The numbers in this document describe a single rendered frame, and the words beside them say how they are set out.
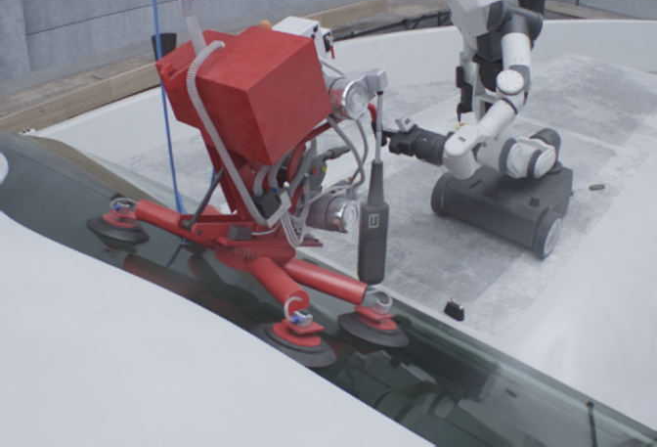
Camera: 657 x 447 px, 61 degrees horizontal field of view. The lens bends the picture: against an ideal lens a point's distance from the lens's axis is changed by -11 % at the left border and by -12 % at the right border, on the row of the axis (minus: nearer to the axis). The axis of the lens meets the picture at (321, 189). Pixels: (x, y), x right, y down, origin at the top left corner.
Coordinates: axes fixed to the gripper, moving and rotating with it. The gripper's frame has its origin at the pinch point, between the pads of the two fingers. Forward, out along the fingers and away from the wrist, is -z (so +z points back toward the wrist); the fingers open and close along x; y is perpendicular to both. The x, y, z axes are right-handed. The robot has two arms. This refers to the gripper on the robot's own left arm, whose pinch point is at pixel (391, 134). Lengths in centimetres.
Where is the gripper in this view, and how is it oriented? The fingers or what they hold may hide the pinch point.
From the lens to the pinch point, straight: 183.2
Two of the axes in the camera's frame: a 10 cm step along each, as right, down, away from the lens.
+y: -1.9, -7.4, -6.4
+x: 6.4, -5.9, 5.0
